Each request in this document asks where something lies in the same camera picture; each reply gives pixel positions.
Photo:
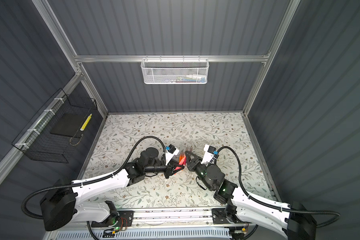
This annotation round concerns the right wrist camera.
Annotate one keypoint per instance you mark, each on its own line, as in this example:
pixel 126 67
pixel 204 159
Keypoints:
pixel 210 156

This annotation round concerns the pens in white basket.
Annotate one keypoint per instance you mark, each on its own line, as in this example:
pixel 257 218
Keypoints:
pixel 188 79

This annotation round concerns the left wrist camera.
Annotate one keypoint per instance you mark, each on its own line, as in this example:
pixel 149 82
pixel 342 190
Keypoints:
pixel 170 152

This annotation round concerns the black foam block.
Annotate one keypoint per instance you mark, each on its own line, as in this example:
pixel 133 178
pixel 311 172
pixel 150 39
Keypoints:
pixel 68 126

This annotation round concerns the black wire basket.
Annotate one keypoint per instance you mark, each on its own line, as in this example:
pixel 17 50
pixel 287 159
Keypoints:
pixel 37 143

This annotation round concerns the white wire mesh basket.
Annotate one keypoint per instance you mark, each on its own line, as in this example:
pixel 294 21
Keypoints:
pixel 153 71

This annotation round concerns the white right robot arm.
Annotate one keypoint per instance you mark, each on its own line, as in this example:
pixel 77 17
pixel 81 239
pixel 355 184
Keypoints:
pixel 282 218

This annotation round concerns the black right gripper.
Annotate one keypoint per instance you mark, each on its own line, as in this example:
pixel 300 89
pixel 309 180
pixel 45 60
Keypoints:
pixel 193 164

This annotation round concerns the pink marker pen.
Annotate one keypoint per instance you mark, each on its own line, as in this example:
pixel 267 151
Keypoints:
pixel 182 159

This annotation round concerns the yellow marker in basket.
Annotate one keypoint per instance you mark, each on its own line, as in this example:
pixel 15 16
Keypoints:
pixel 86 122

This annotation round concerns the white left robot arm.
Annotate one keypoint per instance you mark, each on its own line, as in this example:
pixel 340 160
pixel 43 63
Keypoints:
pixel 63 206

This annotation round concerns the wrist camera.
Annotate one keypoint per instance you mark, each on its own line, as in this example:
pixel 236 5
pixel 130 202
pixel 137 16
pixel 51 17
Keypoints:
pixel 210 156
pixel 170 152

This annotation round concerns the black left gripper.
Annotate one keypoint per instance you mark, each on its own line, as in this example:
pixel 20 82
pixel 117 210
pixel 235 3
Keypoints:
pixel 169 169

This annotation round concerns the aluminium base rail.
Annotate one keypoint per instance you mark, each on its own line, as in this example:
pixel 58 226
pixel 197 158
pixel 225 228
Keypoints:
pixel 178 217

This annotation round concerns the white vented cable duct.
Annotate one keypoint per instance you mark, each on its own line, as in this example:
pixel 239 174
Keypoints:
pixel 166 234

